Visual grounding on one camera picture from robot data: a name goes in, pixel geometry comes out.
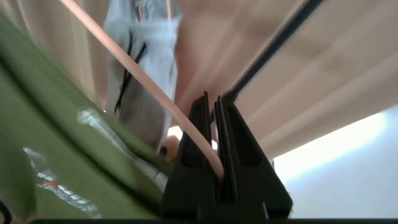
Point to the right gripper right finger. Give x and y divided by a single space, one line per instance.
258 189

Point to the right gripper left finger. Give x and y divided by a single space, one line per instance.
186 193

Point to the pink clothes hanger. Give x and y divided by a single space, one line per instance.
136 71
168 7

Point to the pale grey shorts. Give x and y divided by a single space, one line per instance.
155 62

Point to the green garment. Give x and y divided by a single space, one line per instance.
46 124

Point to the black clothes rack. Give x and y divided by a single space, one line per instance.
280 38

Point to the beige curtain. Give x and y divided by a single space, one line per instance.
311 77

